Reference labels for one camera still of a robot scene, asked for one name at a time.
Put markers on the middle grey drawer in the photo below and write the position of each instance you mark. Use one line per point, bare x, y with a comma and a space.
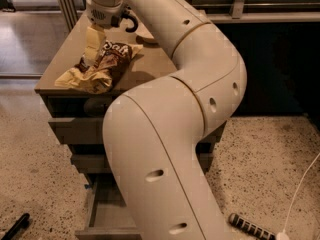
96, 164

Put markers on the grey drawer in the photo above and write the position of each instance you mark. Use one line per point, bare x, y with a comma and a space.
96, 164
108, 217
91, 131

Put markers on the top grey drawer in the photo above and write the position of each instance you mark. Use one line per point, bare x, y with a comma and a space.
91, 131

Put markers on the metal railing frame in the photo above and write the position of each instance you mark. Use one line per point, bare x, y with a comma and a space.
266, 4

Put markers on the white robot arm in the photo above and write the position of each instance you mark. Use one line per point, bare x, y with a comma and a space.
161, 181

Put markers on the grey drawer cabinet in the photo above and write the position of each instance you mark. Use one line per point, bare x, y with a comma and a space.
150, 74

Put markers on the brown chip bag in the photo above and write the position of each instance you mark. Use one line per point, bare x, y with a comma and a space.
112, 61

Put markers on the grey round speaker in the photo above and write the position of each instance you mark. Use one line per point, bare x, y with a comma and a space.
97, 107

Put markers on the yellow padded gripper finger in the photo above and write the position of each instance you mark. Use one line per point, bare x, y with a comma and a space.
95, 39

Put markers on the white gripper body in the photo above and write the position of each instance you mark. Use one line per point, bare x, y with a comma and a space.
106, 15

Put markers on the white bowl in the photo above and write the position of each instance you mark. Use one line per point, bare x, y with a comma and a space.
146, 36

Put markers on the black object on floor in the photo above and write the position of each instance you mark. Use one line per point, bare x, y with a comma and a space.
21, 223

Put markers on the bottom grey drawer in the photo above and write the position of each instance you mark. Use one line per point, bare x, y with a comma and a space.
108, 217

